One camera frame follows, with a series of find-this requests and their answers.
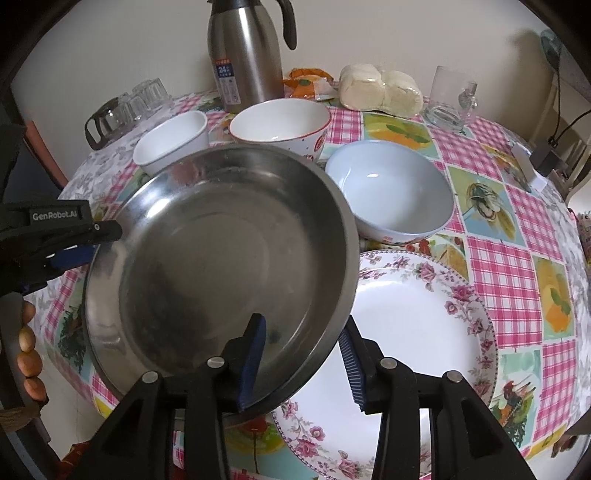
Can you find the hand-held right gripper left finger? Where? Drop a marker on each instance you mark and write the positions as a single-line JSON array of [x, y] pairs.
[[254, 364]]

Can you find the stainless steel thermos jug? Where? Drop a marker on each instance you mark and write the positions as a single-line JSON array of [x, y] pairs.
[[244, 50]]

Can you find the small clear drinking glass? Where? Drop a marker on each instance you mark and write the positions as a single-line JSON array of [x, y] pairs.
[[150, 92], [125, 107]]

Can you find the stainless steel plate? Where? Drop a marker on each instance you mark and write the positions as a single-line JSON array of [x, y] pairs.
[[207, 254]]

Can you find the person's left hand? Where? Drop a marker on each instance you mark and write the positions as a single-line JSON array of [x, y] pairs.
[[28, 341]]

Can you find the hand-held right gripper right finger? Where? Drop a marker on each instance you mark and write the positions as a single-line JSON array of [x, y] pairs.
[[353, 374]]

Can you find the clear glass mug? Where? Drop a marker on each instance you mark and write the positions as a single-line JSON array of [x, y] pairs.
[[450, 99]]

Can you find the dark blue furniture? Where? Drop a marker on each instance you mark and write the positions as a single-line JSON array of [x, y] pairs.
[[39, 143]]

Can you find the green round fan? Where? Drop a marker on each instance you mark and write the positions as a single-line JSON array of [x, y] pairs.
[[550, 48]]

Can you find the small white box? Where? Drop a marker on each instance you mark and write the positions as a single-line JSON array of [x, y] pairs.
[[526, 168]]

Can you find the bag of steamed buns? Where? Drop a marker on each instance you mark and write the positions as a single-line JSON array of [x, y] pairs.
[[383, 90]]

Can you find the white bowl with red rim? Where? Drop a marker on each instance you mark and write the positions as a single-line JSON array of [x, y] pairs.
[[277, 120]]

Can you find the small white bowl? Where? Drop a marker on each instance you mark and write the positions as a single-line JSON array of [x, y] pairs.
[[171, 138]]

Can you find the light blue bowl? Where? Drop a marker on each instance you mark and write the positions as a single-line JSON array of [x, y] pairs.
[[392, 184]]

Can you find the black power adapter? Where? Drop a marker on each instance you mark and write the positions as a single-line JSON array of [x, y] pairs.
[[549, 159]]

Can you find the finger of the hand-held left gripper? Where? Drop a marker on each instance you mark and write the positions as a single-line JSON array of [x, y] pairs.
[[106, 230], [74, 257]]

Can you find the white floral rim plate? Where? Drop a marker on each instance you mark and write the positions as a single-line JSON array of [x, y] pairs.
[[415, 332]]

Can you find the pink checkered fruit tablecloth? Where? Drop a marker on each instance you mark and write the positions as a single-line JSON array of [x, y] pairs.
[[498, 277]]

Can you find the orange snack packet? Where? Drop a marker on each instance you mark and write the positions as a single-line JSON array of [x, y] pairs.
[[307, 88], [311, 74]]

